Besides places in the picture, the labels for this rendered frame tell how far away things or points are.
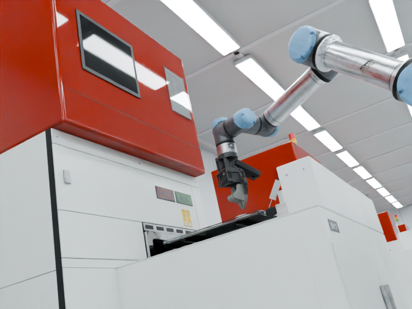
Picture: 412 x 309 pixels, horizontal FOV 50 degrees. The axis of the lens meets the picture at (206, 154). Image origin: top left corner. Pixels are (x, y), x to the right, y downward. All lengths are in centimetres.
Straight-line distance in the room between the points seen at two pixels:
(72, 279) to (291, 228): 57
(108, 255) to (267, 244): 49
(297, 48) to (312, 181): 48
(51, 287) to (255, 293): 52
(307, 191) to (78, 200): 64
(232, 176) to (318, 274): 68
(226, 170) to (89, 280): 65
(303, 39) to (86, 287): 96
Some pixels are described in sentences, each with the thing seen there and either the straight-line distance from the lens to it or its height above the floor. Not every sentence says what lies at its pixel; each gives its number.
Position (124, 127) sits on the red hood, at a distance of 154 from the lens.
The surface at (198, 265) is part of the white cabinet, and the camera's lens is 120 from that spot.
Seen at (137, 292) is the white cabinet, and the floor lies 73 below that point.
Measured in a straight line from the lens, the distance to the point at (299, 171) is 118.
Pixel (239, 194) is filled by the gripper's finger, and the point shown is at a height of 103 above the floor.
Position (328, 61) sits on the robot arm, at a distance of 141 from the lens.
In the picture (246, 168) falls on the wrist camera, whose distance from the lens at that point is 170.
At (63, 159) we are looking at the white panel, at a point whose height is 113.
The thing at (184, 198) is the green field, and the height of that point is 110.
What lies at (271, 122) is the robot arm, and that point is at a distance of 171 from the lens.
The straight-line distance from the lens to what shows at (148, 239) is 151.
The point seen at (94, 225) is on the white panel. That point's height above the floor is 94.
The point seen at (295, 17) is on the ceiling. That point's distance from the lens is 382.
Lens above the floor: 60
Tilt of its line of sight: 21 degrees up
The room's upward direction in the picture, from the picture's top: 12 degrees counter-clockwise
